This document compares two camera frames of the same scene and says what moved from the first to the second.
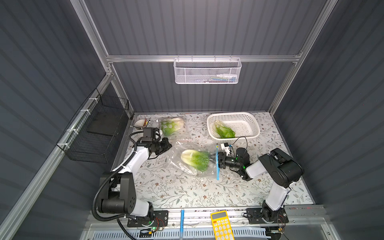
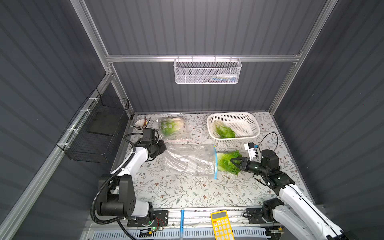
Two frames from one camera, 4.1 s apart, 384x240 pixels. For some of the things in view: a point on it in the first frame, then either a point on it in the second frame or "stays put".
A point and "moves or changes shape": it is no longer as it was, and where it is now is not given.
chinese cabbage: [200, 160] moves or changes shape
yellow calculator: [221, 227] stays put
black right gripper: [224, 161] to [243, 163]
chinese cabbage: [224, 131] stays put
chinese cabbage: [170, 126] stays put
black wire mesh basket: [91, 135] stays put
